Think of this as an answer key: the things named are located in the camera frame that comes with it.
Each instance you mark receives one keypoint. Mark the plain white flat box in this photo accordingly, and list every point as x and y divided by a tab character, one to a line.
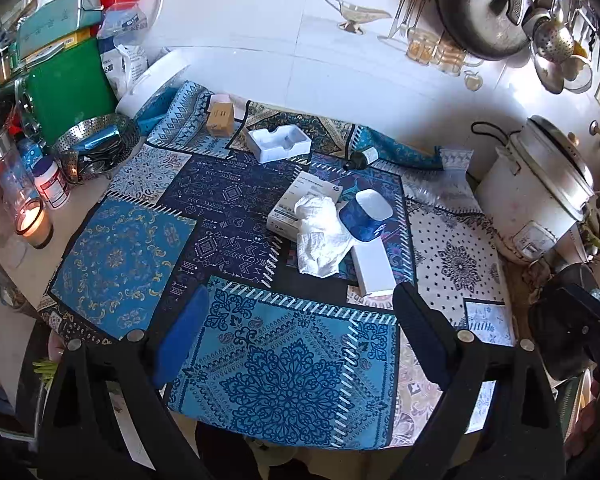
372	267

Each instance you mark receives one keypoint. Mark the white labelled cardboard box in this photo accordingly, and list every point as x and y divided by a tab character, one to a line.
287	200

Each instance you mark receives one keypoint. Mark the white paper roll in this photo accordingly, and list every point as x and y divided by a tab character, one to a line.
150	85

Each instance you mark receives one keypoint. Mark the patterned blue tablecloth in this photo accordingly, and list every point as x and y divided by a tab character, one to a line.
260	360

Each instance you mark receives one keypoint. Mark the clear plastic bottle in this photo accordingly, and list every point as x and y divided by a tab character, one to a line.
445	192

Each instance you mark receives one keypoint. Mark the dark metal wok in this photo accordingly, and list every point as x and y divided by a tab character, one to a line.
475	17

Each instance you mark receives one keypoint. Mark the white rice cooker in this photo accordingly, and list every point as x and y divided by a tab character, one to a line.
535	195

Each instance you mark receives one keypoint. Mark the small tan cardboard box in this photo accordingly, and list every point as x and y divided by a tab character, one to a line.
219	120

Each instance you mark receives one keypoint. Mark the person's right hand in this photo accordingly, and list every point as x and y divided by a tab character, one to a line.
582	427

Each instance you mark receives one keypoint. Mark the glass jar metal lid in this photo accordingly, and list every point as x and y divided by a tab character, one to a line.
7	175

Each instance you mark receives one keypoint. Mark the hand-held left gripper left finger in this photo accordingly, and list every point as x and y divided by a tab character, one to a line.
180	332

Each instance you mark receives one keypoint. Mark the steel perforated ladle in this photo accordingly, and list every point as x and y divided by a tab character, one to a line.
552	40

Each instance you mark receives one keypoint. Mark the printed white plastic bag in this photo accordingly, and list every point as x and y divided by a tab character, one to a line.
122	60

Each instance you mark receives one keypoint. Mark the teal tissue box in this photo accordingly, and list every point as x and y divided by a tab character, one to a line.
55	25

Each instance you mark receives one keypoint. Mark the steel steamer basket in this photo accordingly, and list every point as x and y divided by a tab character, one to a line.
80	132

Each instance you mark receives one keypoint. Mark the white pill bottle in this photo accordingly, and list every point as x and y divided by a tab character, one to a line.
52	185

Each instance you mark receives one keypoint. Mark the lit candle glass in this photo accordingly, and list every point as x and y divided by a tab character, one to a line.
30	222

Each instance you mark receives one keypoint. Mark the white plastic tray insert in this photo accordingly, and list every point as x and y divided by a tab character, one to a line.
266	149

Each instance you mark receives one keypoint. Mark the blue white round container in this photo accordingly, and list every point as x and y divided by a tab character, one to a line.
360	225

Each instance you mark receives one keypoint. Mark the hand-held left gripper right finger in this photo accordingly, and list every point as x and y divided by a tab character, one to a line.
420	332

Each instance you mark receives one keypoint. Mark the dark bottle white cap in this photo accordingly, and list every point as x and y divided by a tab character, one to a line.
357	160

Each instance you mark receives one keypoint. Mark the crumpled white tissue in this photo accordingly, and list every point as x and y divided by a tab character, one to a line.
325	240

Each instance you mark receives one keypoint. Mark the green plastic container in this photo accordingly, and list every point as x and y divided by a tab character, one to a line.
67	90

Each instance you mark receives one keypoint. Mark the blue foil packet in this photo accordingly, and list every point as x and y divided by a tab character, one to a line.
97	139

